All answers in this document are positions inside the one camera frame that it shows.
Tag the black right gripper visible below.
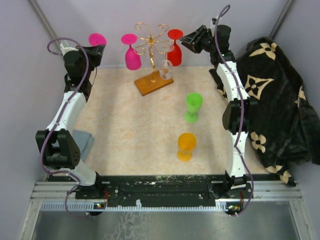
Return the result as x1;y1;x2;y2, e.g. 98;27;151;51
178;25;216;55

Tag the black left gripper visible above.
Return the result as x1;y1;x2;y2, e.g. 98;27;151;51
75;44;105;80

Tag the red plastic wine glass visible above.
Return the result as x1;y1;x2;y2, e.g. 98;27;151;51
167;29;183;67

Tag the clear wine glass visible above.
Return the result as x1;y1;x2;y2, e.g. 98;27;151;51
159;44;174;80

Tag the magenta plastic wine glass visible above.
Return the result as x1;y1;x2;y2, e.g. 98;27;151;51
121;33;142;71

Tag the gold wire wine glass rack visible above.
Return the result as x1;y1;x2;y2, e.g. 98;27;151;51
133;22;174;96

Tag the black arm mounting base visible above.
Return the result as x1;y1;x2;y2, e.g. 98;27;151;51
47;173;253;217

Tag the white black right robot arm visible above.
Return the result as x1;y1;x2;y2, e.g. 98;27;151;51
179;25;257;198

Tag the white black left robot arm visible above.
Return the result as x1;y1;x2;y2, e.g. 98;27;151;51
35;43;106;199

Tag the green plastic wine glass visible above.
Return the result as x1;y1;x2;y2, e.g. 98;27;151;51
184;92;203;123

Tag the orange plastic wine glass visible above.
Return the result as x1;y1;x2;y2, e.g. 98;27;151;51
177;132;197;162

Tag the grey blue cloth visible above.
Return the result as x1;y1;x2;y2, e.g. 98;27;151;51
72;130;95;162

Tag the black floral blanket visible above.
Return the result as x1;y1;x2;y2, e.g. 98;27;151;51
236;37;320;187

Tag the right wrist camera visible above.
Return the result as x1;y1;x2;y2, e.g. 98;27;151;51
210;16;220;30

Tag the aluminium frame rail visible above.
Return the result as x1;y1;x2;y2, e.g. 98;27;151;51
19;174;312;240

